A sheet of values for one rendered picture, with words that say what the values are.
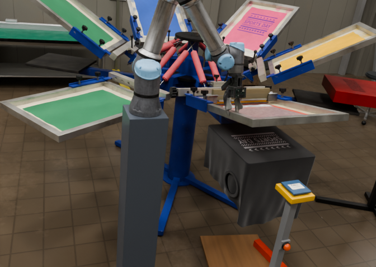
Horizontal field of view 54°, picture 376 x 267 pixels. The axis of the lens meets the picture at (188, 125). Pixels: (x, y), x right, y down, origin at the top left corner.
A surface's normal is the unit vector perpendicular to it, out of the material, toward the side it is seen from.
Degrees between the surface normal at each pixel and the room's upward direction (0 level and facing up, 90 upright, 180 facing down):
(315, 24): 90
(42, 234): 0
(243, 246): 0
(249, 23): 32
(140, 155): 90
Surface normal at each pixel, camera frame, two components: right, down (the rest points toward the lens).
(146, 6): 0.29, -0.55
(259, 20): -0.23, -0.63
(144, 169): 0.32, 0.42
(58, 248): 0.11, -0.91
